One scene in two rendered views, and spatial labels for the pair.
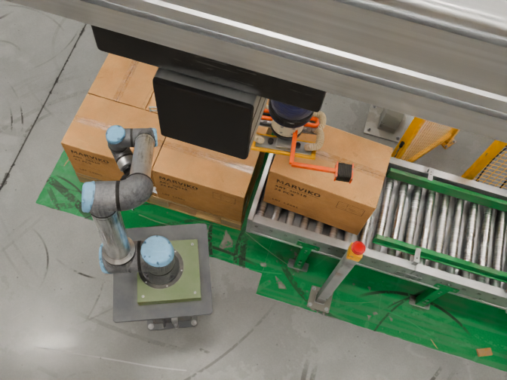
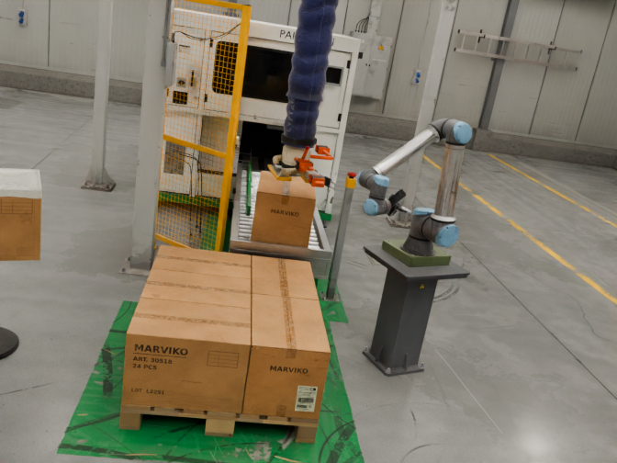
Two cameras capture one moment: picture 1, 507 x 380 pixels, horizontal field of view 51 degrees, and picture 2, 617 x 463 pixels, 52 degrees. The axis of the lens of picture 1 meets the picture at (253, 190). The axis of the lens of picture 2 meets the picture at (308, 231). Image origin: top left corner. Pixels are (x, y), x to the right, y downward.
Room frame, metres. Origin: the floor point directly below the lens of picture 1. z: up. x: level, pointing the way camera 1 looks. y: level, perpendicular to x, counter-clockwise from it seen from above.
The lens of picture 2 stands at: (2.50, 3.84, 2.08)
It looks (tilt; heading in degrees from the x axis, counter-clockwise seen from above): 18 degrees down; 254
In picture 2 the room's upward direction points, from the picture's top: 9 degrees clockwise
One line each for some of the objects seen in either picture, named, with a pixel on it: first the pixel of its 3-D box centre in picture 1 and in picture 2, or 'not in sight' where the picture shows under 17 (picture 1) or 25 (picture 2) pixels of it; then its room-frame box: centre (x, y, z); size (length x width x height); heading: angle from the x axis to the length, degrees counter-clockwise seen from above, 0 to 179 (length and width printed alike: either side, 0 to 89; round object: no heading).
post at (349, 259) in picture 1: (336, 277); (340, 240); (0.95, -0.55, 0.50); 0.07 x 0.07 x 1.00; 82
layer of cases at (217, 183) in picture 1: (181, 122); (229, 321); (1.93, 0.57, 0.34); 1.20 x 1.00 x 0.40; 82
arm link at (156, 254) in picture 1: (156, 255); (424, 222); (0.76, 0.41, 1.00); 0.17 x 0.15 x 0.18; 103
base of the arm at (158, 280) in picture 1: (160, 263); (419, 242); (0.76, 0.40, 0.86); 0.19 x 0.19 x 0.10
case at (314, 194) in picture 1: (325, 175); (283, 210); (1.48, -0.40, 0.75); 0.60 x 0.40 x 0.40; 78
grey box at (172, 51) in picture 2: not in sight; (172, 63); (2.33, -0.93, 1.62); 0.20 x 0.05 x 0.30; 82
